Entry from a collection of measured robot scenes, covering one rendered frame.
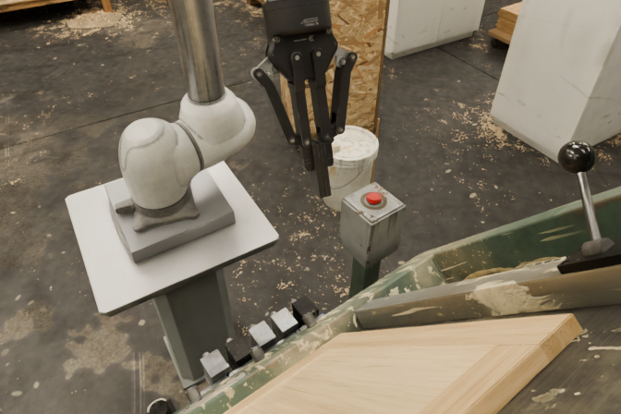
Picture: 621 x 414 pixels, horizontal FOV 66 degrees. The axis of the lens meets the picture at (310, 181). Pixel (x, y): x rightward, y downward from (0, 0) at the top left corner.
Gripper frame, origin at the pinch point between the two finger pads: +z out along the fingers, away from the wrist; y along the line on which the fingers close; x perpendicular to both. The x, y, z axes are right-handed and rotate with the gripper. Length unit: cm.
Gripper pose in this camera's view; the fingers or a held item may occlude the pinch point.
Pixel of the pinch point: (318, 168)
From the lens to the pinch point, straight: 59.7
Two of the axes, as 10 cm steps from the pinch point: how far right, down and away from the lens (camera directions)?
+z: 1.4, 9.3, 3.4
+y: 9.4, -2.3, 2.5
